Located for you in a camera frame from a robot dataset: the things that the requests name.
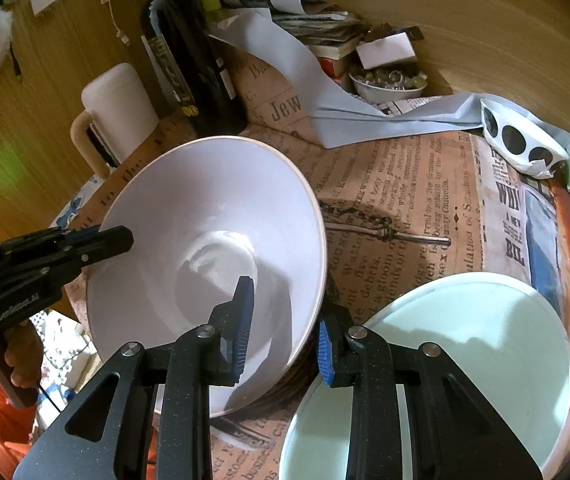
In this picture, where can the pink bowl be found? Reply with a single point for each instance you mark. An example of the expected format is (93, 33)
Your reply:
(205, 220)

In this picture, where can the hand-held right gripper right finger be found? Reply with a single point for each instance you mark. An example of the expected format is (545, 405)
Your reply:
(326, 355)

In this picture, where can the person's left hand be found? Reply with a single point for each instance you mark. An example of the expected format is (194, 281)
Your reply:
(27, 355)

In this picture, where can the white patterned cloth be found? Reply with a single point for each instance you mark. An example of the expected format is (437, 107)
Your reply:
(65, 355)

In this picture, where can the small bowl of trinkets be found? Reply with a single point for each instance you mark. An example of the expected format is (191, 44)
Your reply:
(390, 85)

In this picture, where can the light green plate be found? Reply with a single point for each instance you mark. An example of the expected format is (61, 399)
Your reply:
(465, 360)

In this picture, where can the white card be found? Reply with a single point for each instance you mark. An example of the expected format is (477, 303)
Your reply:
(385, 48)

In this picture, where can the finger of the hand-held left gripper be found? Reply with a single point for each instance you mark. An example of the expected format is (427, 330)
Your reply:
(30, 241)
(110, 241)

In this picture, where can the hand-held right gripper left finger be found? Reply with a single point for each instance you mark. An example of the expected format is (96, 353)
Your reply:
(242, 330)

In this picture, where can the dark wine bottle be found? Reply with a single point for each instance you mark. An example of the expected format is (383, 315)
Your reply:
(185, 60)

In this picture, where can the grey paper sheet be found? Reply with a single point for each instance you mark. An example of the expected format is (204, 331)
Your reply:
(315, 90)

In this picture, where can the white bowl with black dots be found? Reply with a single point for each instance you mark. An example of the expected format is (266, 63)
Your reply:
(520, 135)

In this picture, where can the wooden desk hutch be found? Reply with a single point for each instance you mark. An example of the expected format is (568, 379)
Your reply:
(490, 45)

